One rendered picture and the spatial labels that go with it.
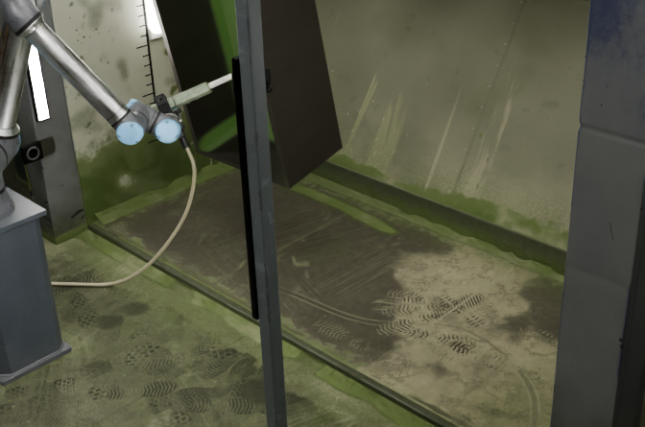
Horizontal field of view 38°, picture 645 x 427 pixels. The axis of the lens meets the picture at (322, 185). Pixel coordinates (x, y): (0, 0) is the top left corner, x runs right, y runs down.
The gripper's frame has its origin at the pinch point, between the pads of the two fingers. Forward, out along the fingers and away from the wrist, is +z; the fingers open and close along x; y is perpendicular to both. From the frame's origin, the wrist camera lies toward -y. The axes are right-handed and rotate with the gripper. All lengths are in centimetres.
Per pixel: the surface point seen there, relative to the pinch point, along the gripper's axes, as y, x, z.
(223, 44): -11, 29, 51
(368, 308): 105, 40, -20
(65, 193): 23, -70, 64
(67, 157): 8, -61, 63
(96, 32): -39, -23, 67
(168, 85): 0, -7, 97
